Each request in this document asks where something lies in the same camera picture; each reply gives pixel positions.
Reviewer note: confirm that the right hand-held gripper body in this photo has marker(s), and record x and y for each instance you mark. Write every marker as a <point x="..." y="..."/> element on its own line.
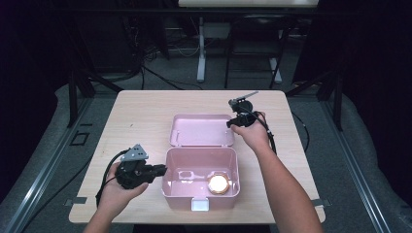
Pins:
<point x="246" y="116"/>

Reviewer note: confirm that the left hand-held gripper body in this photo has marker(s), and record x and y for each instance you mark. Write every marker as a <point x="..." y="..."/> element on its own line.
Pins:
<point x="132" y="174"/>

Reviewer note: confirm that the pink plastic lidded box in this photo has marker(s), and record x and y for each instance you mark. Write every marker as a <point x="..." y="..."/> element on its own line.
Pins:
<point x="194" y="161"/>

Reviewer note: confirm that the person's right hand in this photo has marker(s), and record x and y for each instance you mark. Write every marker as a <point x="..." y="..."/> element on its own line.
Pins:
<point x="256" y="136"/>

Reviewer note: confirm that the person's left hand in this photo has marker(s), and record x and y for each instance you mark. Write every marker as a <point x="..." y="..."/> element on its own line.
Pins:
<point x="113" y="197"/>

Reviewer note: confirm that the grey tape strip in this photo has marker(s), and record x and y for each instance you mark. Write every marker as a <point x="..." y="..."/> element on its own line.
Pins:
<point x="324" y="203"/>
<point x="76" y="201"/>

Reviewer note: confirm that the white desk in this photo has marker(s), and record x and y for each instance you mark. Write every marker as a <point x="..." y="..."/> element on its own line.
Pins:
<point x="201" y="48"/>

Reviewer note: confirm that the black metal stand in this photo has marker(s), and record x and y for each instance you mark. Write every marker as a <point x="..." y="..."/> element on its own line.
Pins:
<point x="73" y="103"/>
<point x="338" y="106"/>

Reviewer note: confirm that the black chair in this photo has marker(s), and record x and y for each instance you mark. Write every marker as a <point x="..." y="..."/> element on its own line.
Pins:
<point x="259" y="21"/>

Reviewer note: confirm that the dark cabinet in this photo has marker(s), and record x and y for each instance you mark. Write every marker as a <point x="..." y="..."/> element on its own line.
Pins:
<point x="107" y="45"/>

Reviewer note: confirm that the dark curtain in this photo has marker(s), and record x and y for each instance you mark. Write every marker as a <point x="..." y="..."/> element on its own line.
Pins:
<point x="26" y="81"/>
<point x="379" y="81"/>

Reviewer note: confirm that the aluminium floor rail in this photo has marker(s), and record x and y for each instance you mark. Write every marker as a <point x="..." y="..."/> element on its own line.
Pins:
<point x="358" y="174"/>
<point x="41" y="174"/>

